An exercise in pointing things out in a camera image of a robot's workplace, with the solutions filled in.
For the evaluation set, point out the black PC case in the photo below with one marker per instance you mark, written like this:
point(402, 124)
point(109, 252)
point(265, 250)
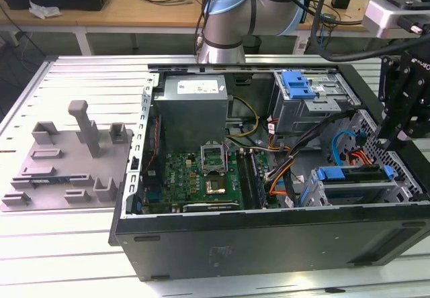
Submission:
point(235, 244)

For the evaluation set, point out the CPU socket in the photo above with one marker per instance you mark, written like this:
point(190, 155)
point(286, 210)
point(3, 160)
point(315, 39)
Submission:
point(215, 186)

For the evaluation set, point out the black table clip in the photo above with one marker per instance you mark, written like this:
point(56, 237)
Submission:
point(334, 290)

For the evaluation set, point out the black bin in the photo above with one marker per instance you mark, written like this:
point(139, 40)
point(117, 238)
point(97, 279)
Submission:
point(252, 44)

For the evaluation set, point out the grey power supply unit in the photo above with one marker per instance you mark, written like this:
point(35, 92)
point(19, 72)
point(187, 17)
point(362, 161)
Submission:
point(188, 116)

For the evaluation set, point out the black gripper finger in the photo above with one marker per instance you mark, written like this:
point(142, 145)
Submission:
point(418, 110)
point(389, 83)

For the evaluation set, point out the installed RAM stick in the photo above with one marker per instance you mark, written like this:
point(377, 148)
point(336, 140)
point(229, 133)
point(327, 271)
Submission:
point(258, 180)

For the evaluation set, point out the crumpled white plastic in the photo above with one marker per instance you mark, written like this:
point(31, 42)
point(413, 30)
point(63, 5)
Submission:
point(43, 11)

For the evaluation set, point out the grey parts rack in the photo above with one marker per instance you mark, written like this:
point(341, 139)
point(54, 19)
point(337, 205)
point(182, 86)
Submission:
point(67, 167)

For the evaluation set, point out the metal optical drive cage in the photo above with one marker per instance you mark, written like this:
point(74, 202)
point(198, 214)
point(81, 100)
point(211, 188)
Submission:
point(302, 113)

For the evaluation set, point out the green motherboard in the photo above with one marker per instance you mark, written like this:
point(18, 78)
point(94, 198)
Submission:
point(181, 177)

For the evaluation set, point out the black graphics card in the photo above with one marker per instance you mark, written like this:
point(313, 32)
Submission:
point(211, 206)

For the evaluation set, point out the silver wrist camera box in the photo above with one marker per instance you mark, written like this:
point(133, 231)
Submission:
point(379, 16)

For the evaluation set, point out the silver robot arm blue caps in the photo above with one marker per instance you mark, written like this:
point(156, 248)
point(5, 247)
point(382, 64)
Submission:
point(228, 19)

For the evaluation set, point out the wooden desk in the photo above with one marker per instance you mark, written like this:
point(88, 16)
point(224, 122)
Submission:
point(100, 17)

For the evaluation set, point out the blue drive latch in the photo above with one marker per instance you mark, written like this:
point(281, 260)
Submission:
point(295, 86)

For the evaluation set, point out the hard disk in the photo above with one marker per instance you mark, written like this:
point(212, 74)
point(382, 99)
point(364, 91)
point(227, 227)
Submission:
point(331, 173)

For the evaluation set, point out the metal disk bay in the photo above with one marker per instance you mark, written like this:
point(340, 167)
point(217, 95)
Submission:
point(356, 186)

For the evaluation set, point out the green RAM stick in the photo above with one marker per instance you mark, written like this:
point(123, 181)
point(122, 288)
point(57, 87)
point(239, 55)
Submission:
point(50, 180)

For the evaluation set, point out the black RAM slot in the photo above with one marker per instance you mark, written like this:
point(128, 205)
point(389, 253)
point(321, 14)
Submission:
point(243, 177)

